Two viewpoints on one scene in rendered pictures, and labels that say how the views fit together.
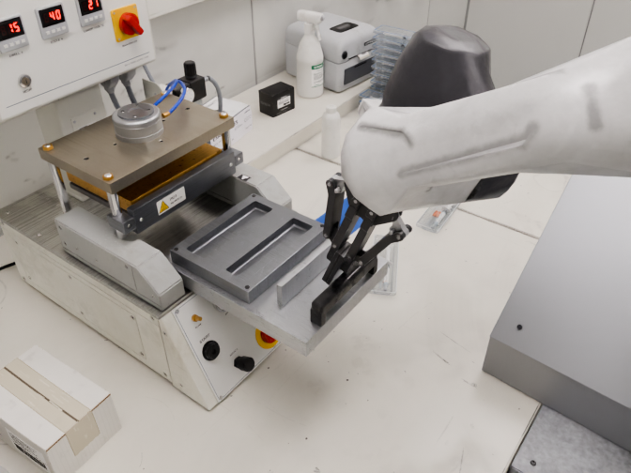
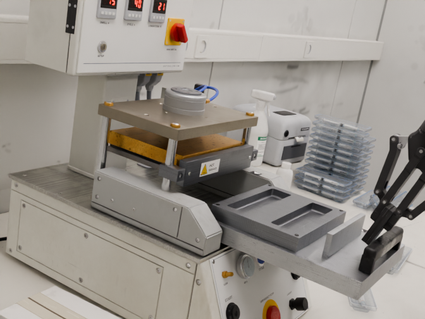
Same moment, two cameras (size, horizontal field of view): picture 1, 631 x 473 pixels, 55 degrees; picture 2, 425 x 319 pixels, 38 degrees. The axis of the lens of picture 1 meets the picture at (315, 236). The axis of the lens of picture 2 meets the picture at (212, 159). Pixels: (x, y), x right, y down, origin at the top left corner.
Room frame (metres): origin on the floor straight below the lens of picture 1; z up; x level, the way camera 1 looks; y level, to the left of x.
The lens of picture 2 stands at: (-0.22, 0.33, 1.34)
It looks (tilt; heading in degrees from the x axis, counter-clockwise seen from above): 15 degrees down; 355
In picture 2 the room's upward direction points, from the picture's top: 10 degrees clockwise
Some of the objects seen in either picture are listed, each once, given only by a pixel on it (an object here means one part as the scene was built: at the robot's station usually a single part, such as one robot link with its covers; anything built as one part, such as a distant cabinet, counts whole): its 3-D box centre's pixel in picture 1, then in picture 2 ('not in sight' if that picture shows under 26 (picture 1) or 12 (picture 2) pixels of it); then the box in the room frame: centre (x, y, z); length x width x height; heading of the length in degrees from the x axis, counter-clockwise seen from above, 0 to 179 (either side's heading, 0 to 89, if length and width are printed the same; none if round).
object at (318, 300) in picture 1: (346, 285); (382, 247); (0.66, -0.04, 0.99); 0.15 x 0.02 x 0.04; 144
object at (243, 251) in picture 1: (251, 243); (280, 214); (0.77, 0.10, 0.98); 0.20 x 0.17 x 0.03; 144
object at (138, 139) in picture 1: (139, 135); (174, 118); (0.95, 0.31, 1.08); 0.31 x 0.24 x 0.13; 144
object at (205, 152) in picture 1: (148, 152); (182, 132); (0.92, 0.29, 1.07); 0.22 x 0.17 x 0.10; 144
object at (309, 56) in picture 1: (310, 53); (257, 128); (1.75, 0.01, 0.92); 0.09 x 0.08 x 0.25; 61
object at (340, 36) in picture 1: (331, 50); (269, 132); (1.89, -0.05, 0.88); 0.25 x 0.20 x 0.17; 48
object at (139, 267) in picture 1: (117, 255); (155, 208); (0.76, 0.32, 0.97); 0.25 x 0.05 x 0.07; 54
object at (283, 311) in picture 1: (274, 259); (303, 229); (0.74, 0.07, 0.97); 0.30 x 0.22 x 0.08; 54
